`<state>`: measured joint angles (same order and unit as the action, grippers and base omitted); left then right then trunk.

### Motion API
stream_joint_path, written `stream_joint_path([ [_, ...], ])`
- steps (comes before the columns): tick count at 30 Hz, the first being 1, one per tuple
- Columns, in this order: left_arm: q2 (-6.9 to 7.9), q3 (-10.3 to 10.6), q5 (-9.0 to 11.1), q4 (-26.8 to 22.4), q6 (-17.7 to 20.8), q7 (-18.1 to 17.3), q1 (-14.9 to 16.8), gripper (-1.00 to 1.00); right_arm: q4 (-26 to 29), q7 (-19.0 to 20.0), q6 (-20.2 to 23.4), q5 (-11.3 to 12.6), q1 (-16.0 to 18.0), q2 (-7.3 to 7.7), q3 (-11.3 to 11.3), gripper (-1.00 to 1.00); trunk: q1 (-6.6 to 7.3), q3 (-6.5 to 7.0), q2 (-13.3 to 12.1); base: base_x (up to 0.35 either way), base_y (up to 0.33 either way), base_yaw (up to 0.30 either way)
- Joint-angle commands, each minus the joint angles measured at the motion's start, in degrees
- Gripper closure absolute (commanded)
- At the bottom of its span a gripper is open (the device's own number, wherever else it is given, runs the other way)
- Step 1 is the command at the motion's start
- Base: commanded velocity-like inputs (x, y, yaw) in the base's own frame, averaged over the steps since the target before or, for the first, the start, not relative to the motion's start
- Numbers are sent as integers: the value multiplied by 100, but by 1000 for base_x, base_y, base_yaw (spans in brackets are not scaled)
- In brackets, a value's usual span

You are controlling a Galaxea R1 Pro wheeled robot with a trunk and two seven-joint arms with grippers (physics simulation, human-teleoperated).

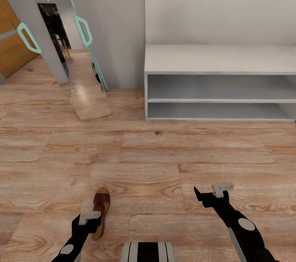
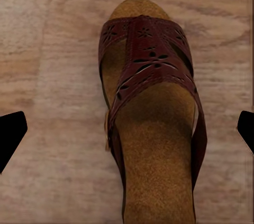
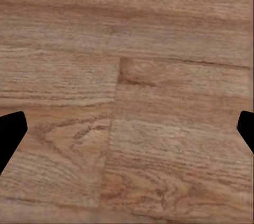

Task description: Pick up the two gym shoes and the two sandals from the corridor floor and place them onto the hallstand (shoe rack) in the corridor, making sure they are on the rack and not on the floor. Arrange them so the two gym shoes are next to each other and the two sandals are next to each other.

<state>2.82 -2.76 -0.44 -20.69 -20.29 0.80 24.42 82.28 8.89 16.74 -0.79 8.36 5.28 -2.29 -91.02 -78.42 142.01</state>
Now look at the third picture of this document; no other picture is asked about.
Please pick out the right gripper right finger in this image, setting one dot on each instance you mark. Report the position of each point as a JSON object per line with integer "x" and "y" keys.
{"x": 246, "y": 128}

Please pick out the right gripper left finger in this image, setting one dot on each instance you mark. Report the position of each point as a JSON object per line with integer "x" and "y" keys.
{"x": 12, "y": 129}

